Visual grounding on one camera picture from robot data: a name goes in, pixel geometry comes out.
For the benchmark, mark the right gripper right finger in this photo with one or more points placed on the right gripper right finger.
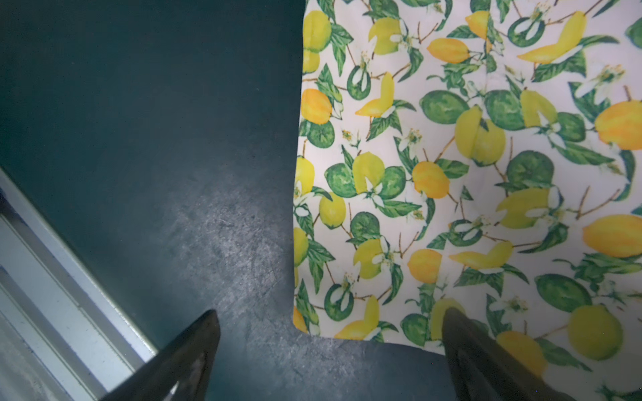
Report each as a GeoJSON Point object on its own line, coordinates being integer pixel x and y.
{"type": "Point", "coordinates": [482, 370]}

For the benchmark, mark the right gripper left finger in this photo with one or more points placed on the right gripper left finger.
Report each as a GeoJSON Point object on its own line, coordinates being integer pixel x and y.
{"type": "Point", "coordinates": [181, 371]}

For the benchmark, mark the floral patterned skirt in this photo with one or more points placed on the floral patterned skirt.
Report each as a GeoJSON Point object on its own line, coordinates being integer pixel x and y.
{"type": "Point", "coordinates": [477, 155]}

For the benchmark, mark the dark green table mat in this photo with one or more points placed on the dark green table mat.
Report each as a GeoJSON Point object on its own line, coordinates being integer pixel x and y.
{"type": "Point", "coordinates": [158, 138]}

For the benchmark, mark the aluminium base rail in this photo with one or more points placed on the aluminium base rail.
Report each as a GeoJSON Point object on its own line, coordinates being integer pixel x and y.
{"type": "Point", "coordinates": [62, 335]}

